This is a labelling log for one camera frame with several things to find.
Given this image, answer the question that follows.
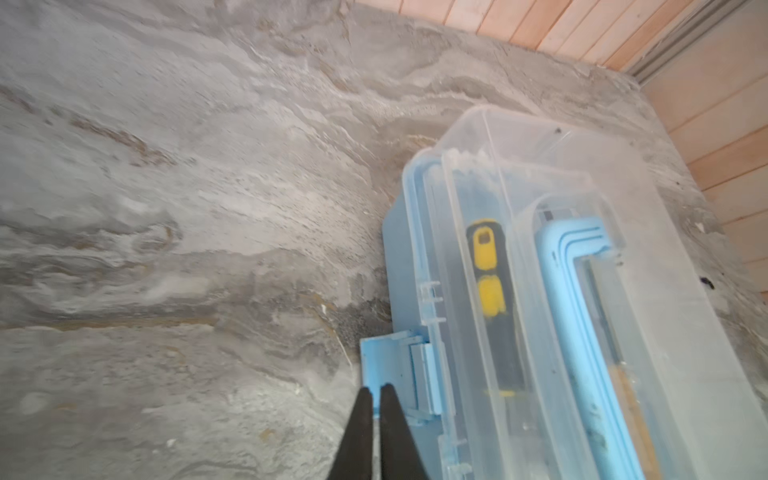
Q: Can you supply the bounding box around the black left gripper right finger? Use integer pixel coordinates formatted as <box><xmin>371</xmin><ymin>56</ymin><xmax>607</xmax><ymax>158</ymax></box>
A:
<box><xmin>379</xmin><ymin>384</ymin><xmax>428</xmax><ymax>480</ymax></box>

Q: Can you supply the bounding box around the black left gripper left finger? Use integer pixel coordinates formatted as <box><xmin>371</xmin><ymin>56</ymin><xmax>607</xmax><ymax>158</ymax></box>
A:
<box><xmin>327</xmin><ymin>387</ymin><xmax>374</xmax><ymax>480</ymax></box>

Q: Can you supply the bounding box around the blue plastic tool box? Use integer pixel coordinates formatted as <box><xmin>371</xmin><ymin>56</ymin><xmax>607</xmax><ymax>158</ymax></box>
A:
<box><xmin>361</xmin><ymin>105</ymin><xmax>767</xmax><ymax>479</ymax></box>

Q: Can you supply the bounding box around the yellow black utility knife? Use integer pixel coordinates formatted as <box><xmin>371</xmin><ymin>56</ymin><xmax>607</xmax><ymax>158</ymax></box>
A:
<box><xmin>466</xmin><ymin>219</ymin><xmax>525</xmax><ymax>399</ymax></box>

